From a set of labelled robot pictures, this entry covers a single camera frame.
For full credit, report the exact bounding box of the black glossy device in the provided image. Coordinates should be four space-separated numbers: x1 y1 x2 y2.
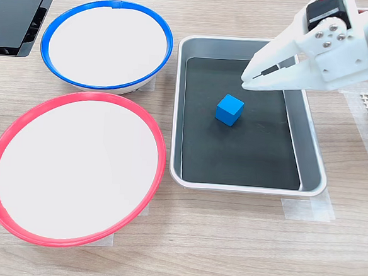
0 0 62 61

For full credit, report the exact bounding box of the black tray mat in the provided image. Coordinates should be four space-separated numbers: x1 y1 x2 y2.
177 55 310 191

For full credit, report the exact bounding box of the clear tape strip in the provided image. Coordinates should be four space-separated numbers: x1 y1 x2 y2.
279 185 338 224

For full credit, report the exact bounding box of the blue rimmed white plate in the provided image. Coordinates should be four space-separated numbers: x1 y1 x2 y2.
37 0 177 98

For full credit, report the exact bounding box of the red rimmed white plate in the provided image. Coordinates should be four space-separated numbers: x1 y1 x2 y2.
0 85 171 255

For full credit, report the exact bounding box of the steel tray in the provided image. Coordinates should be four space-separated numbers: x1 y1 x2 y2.
167 33 338 199

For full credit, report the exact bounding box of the blue cube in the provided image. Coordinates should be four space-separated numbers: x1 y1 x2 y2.
214 93 246 128

